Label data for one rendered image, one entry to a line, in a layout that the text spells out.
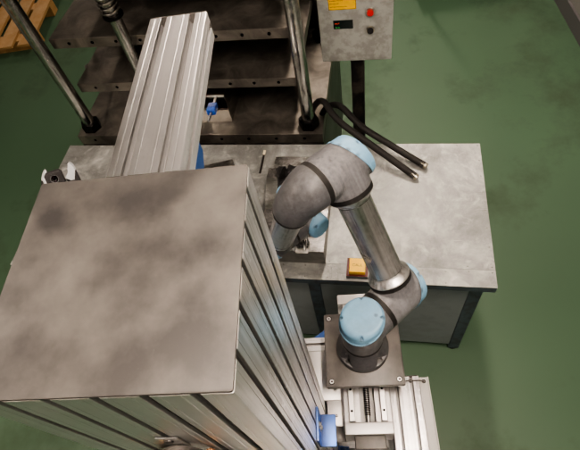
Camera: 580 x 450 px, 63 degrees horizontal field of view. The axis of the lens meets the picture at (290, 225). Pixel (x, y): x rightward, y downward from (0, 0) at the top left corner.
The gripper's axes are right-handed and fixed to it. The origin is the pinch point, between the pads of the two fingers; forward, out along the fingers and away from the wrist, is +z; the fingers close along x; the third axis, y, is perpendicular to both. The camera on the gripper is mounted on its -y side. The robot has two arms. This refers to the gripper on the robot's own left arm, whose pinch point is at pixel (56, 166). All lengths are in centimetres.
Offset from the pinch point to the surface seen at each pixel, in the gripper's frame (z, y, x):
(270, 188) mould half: 2, 45, 68
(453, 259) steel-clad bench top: -57, 50, 117
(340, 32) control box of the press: 37, 8, 118
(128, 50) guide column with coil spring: 78, 15, 36
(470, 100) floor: 72, 112, 249
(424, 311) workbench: -58, 87, 112
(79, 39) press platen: 94, 14, 18
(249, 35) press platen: 52, 8, 83
